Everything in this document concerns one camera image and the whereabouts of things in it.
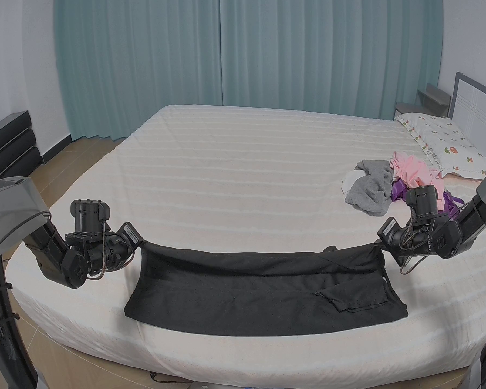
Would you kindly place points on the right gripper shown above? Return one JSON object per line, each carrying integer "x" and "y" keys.
{"x": 395, "y": 237}

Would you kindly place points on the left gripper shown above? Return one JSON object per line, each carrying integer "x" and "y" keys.
{"x": 123, "y": 243}

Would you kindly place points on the black T-shirt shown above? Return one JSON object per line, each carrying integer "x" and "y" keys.
{"x": 247, "y": 298}

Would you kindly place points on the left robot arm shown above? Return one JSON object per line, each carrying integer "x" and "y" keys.
{"x": 52, "y": 253}

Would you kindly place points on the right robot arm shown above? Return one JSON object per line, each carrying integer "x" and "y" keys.
{"x": 469, "y": 219}

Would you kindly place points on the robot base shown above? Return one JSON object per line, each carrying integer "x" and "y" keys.
{"x": 263, "y": 387}

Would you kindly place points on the bed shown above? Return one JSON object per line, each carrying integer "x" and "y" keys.
{"x": 247, "y": 168}

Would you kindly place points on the purple garment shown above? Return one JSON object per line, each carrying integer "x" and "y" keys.
{"x": 399, "y": 191}

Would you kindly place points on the grey garment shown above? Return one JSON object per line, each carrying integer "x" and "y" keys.
{"x": 370, "y": 193}

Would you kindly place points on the pink garment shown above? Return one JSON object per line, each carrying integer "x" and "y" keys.
{"x": 413, "y": 172}

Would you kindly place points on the white garment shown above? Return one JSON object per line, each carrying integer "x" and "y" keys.
{"x": 350, "y": 180}

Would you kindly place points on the white printed pillow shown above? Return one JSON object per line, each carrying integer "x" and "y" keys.
{"x": 445, "y": 142}

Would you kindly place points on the grey bedside table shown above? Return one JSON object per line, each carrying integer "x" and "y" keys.
{"x": 425, "y": 99}

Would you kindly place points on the black chest of drawers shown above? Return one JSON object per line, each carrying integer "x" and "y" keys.
{"x": 8, "y": 148}

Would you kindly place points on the blue-green curtain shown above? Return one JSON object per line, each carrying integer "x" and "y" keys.
{"x": 328, "y": 43}
{"x": 141, "y": 55}

